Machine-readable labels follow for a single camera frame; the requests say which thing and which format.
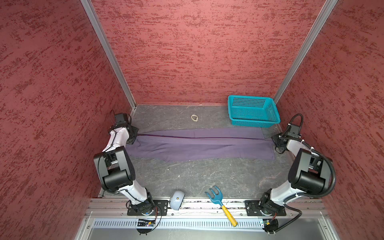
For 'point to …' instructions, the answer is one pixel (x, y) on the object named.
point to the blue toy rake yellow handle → (218, 198)
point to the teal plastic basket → (253, 111)
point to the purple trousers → (242, 144)
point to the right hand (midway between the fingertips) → (273, 140)
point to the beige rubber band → (195, 120)
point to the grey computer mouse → (176, 199)
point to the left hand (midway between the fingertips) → (136, 136)
